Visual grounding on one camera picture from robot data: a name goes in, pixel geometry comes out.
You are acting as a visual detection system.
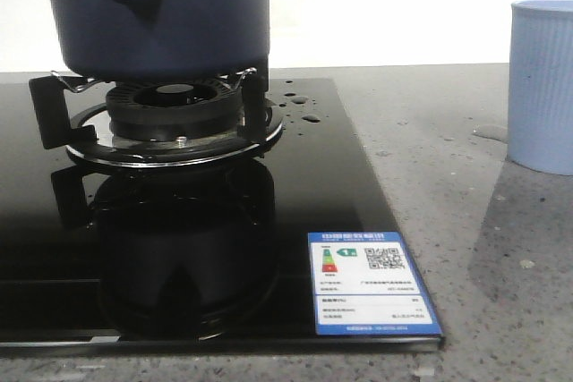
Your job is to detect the black glass gas stove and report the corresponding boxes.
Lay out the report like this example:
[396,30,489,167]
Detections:
[1,78,444,355]

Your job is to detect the dark blue cooking pot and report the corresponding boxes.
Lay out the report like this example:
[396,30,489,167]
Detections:
[50,0,269,81]

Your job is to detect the black pot support grate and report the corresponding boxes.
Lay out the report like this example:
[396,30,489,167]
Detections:
[29,68,283,169]

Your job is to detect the black gas burner head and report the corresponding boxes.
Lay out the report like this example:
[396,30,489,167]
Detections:
[106,79,242,141]

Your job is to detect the light blue ribbed cup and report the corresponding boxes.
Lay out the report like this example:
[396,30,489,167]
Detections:
[508,0,572,175]

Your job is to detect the blue energy label sticker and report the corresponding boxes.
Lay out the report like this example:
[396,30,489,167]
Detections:
[307,232,443,338]

